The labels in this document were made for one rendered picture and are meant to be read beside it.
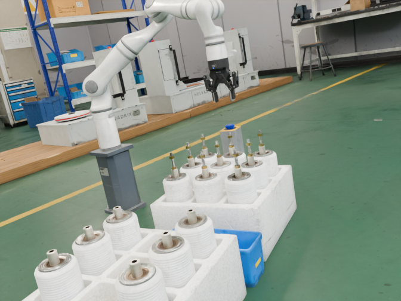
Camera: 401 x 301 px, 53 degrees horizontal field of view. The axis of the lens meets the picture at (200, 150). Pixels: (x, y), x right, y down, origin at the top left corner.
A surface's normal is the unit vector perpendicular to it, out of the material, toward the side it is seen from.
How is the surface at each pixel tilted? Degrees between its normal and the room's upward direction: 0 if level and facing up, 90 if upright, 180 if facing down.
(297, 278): 0
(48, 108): 92
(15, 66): 90
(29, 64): 90
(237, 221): 90
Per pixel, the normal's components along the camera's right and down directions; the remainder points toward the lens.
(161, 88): -0.68, 0.30
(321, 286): -0.18, -0.95
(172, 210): -0.45, 0.30
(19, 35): 0.72, 0.04
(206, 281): 0.88, -0.04
